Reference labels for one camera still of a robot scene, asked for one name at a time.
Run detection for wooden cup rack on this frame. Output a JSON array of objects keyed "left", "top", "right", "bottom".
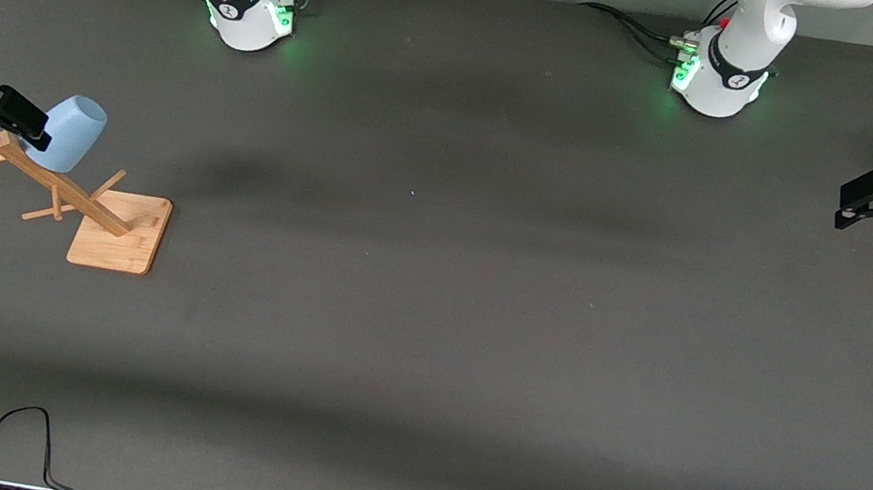
[{"left": 0, "top": 129, "right": 182, "bottom": 280}]

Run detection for black left arm base cables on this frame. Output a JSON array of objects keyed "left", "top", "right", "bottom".
[{"left": 570, "top": 0, "right": 740, "bottom": 74}]

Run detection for light blue cup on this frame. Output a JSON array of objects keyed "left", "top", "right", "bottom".
[{"left": 15, "top": 87, "right": 111, "bottom": 179}]

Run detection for thin black table cable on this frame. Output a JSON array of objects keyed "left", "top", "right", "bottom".
[{"left": 0, "top": 400, "right": 108, "bottom": 490}]

